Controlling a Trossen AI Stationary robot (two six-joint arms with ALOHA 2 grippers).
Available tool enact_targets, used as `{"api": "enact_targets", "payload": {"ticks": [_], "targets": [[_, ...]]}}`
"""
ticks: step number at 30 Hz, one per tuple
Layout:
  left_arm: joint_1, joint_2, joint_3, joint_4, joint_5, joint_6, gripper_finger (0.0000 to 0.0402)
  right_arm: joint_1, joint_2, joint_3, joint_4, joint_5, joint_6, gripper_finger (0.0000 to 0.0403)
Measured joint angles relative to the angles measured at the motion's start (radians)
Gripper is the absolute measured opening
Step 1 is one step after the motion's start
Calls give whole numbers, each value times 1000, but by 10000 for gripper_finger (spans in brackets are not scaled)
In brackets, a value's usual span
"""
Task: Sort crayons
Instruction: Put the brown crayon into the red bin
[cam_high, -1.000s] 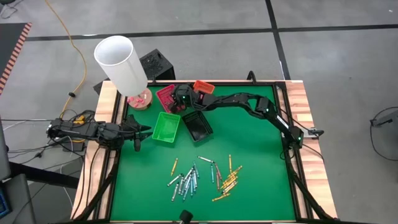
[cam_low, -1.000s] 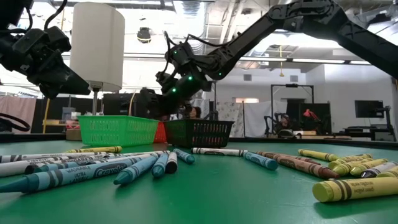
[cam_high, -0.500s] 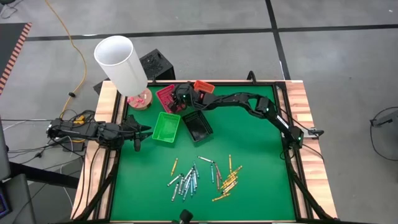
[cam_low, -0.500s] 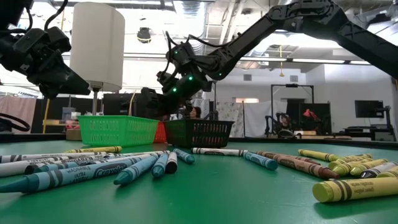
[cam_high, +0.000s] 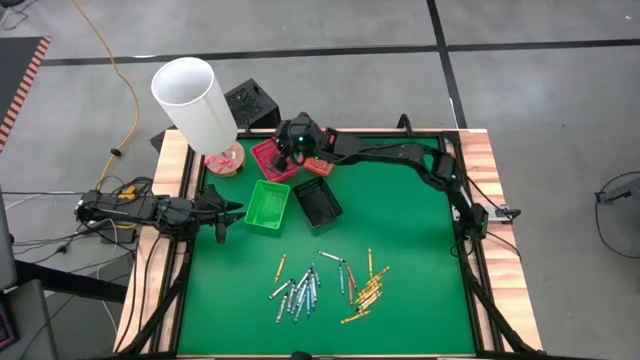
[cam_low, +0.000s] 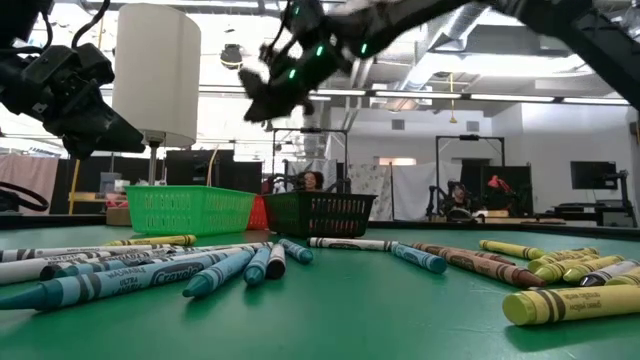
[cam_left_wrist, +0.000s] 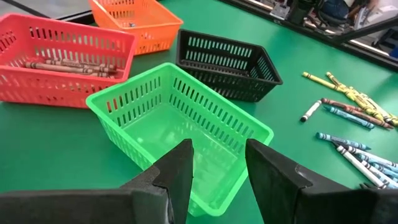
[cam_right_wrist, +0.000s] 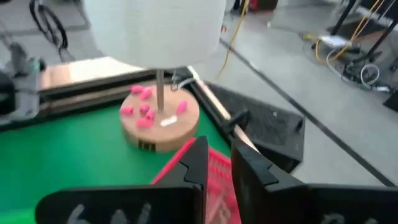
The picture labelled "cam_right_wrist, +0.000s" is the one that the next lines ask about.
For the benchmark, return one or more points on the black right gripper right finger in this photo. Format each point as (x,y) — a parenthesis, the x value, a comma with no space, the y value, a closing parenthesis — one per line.
(280,205)

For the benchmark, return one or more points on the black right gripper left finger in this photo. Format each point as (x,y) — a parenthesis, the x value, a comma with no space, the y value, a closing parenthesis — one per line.
(155,205)

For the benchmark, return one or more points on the red plastic basket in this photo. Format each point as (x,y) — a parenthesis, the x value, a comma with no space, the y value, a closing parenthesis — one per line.
(220,174)

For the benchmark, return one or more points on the small white label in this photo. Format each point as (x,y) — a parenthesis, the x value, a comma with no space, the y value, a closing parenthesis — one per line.
(168,120)

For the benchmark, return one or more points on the white power strip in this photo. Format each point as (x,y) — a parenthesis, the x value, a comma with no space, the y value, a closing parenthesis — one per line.
(334,41)

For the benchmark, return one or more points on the black tripod legs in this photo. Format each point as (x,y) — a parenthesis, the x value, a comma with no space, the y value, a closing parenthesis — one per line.
(343,17)

